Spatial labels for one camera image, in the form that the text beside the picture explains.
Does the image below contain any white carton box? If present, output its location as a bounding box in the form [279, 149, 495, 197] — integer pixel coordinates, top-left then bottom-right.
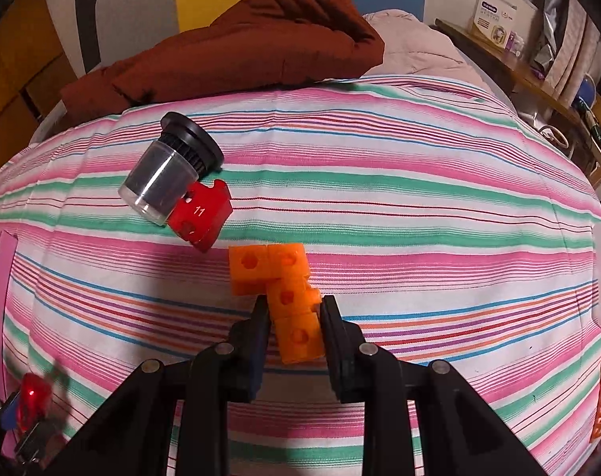
[470, 0, 517, 50]

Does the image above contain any beige patterned curtain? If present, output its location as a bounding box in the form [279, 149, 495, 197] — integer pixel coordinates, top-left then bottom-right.
[530, 0, 601, 106]

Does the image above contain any striped pink green bedspread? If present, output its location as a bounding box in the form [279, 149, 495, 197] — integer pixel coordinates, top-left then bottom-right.
[0, 75, 601, 475]

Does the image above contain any red metallic capsule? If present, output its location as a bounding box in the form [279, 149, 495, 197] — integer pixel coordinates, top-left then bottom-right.
[16, 373, 52, 433]

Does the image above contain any pale pink pillow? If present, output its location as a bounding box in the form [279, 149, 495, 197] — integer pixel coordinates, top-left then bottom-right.
[364, 9, 490, 91]

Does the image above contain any orange linked cube block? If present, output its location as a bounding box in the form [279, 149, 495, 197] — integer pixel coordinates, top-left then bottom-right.
[228, 243, 324, 364]

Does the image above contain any rust brown quilted blanket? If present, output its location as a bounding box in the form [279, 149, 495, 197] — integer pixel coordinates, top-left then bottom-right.
[60, 0, 385, 125]

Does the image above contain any clear jar black lid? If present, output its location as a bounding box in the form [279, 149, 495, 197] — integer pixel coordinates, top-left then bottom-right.
[119, 112, 224, 227]

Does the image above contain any red cube block number 11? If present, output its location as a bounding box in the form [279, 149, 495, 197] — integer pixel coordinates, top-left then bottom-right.
[167, 179, 233, 253]

